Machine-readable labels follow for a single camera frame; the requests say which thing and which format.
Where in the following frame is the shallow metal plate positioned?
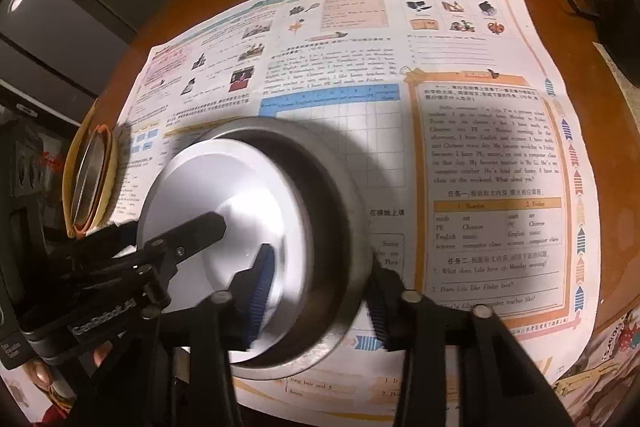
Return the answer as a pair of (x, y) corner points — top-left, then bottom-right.
(74, 129), (108, 220)

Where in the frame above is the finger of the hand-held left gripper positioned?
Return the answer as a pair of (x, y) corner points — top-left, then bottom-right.
(65, 221), (141, 274)
(62, 212), (227, 311)

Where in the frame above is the grey refrigerator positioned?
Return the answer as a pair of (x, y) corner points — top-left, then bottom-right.
(0, 0), (193, 100)

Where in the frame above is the printed newspaper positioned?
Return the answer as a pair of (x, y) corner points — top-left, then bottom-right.
(112, 0), (601, 427)

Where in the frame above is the yellow plastic plate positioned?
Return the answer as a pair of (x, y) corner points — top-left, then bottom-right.
(64, 103), (123, 239)

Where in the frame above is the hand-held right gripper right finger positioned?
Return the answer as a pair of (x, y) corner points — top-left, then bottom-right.
(366, 264), (576, 427)

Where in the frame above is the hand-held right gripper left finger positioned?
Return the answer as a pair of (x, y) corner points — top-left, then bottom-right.
(165, 243), (278, 427)

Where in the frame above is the metal bowl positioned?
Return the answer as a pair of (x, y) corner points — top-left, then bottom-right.
(137, 117), (375, 381)

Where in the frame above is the person's left hand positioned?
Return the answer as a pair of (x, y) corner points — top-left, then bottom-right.
(15, 340), (116, 427)

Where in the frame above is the patterned cloth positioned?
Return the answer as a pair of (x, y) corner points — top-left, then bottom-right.
(547, 304), (637, 427)

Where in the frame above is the plain white bowl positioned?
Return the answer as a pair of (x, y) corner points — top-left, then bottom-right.
(200, 194), (307, 310)

